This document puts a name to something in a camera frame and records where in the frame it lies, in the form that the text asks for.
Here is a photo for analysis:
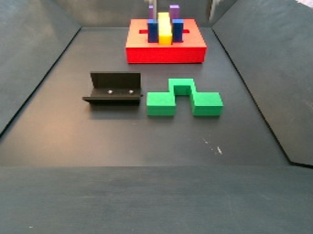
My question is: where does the purple left peg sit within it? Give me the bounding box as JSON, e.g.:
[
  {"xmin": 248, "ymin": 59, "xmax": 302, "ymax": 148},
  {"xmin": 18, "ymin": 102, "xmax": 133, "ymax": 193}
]
[{"xmin": 149, "ymin": 5, "xmax": 156, "ymax": 19}]

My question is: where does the green stepped block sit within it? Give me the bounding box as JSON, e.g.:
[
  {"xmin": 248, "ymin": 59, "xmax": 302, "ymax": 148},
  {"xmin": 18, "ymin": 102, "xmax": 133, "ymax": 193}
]
[{"xmin": 147, "ymin": 78, "xmax": 223, "ymax": 117}]

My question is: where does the yellow center block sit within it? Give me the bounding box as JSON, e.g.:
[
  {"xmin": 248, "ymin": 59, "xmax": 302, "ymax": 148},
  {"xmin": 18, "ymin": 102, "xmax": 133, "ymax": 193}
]
[{"xmin": 157, "ymin": 12, "xmax": 172, "ymax": 45}]

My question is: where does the black angled fixture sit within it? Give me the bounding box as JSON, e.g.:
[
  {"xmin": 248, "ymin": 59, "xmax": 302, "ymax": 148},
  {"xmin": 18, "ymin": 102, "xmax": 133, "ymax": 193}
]
[{"xmin": 81, "ymin": 71, "xmax": 141, "ymax": 104}]

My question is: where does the red base board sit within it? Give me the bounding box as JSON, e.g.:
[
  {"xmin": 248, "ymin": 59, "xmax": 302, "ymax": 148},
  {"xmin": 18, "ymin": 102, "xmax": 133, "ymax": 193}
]
[{"xmin": 124, "ymin": 19, "xmax": 207, "ymax": 64}]

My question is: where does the blue right peg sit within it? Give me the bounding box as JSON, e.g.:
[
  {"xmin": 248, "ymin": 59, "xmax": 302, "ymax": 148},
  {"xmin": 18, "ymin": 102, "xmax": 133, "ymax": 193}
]
[{"xmin": 172, "ymin": 19, "xmax": 183, "ymax": 42}]

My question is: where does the blue left peg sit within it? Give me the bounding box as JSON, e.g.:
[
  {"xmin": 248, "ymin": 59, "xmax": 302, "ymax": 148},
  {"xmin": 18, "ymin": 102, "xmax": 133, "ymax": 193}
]
[{"xmin": 147, "ymin": 19, "xmax": 159, "ymax": 43}]

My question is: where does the blue peg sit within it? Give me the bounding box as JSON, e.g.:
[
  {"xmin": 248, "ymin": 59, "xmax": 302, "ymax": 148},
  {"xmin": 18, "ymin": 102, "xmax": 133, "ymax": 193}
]
[
  {"xmin": 172, "ymin": 19, "xmax": 183, "ymax": 42},
  {"xmin": 147, "ymin": 19, "xmax": 159, "ymax": 43}
]

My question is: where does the purple right peg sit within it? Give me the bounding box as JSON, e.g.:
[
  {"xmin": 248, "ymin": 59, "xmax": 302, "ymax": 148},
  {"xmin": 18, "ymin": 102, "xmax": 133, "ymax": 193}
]
[{"xmin": 168, "ymin": 5, "xmax": 179, "ymax": 19}]

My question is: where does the purple peg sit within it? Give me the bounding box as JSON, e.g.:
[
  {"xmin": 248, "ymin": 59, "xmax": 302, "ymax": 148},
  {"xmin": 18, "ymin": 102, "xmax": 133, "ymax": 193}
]
[
  {"xmin": 149, "ymin": 5, "xmax": 156, "ymax": 19},
  {"xmin": 168, "ymin": 5, "xmax": 179, "ymax": 19}
]

